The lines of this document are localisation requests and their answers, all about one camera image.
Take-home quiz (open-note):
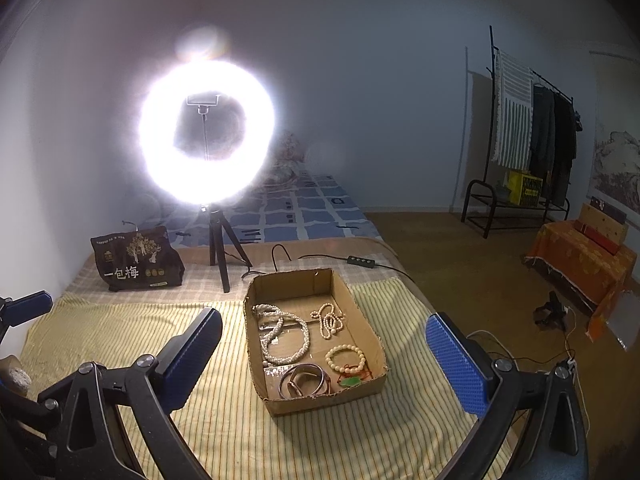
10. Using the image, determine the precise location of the white striped hanging towel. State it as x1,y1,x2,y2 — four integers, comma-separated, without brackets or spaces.
492,50,535,171

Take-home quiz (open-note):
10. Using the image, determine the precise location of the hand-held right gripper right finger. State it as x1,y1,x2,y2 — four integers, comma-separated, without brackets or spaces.
426,312,587,480

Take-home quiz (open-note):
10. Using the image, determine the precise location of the black printed bag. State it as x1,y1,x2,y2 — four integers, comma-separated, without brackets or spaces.
90,225,186,292

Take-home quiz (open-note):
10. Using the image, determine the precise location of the yellow crate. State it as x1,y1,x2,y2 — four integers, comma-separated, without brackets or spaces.
506,170,543,207

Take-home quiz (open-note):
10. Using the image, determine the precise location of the black hanging garment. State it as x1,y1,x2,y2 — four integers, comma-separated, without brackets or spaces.
550,92,583,206

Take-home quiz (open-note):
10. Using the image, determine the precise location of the cardboard box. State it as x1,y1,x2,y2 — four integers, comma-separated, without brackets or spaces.
243,267,390,417

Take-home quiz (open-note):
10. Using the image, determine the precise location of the person's left hand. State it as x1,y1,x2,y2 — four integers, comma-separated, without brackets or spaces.
0,357,32,397

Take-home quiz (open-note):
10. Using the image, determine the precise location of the dark green hanging garment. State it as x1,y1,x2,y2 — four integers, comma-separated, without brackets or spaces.
529,84,557,181

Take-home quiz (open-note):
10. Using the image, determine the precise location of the dark long box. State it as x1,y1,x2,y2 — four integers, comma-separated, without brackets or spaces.
590,198,628,223

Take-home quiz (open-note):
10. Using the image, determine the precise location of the floral pillow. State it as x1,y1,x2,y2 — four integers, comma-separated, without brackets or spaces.
275,130,307,167

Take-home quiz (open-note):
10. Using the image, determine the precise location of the ring light with black tripod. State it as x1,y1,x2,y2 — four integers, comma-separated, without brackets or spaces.
137,57,278,293

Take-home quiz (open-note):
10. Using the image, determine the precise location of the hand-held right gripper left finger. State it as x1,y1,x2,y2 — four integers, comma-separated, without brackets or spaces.
52,307,223,480

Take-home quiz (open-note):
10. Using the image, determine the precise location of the orange cloth covered table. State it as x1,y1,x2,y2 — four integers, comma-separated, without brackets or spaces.
524,220,638,343

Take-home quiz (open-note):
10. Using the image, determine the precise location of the red string jade pendant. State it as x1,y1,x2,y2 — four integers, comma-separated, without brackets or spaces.
337,366,376,390

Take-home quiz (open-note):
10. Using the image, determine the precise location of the tan flat box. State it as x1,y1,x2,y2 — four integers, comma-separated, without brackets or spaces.
580,203,630,247

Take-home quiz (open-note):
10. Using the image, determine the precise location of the beige plaid sheet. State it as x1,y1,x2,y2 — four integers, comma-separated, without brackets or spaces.
62,237,401,306

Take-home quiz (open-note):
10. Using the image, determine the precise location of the cream single-strand pearl necklace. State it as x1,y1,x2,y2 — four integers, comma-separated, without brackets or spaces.
310,302,347,339

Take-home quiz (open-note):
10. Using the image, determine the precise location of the wall scroll painting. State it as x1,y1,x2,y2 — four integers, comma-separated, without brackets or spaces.
590,52,640,211

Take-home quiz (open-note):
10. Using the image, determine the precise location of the red long box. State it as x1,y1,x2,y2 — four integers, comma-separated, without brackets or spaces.
575,223,621,256

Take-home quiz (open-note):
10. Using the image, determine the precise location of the white cable with plug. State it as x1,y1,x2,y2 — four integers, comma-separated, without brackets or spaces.
467,305,593,433

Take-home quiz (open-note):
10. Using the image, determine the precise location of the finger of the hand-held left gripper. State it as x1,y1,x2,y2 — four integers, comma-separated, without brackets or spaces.
0,395,65,461
0,290,54,346

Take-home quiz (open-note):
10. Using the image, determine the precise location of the black metal coat rack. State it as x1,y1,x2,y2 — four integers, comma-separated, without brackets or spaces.
460,25,583,238

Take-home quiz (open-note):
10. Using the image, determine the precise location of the blue checked blanket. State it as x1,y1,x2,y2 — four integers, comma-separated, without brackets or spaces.
135,170,383,248

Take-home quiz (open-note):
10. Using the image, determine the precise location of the black cable with controller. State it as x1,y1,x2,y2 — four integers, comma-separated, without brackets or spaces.
242,244,418,283

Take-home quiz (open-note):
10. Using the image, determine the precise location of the red and gold wristwatch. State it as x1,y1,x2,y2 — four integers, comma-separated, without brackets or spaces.
279,363,332,400

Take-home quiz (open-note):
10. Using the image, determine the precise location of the cream beaded bracelet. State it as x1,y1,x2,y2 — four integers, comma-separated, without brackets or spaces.
325,343,367,374

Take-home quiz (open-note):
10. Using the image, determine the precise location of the black device on floor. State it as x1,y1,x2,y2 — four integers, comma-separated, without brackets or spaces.
531,291,571,332

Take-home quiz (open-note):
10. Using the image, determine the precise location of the white multi-strand pearl necklace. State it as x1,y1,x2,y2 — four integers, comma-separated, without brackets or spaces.
252,304,312,367

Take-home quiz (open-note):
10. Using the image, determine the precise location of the yellow striped cloth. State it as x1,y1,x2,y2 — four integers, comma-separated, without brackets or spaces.
20,277,513,480

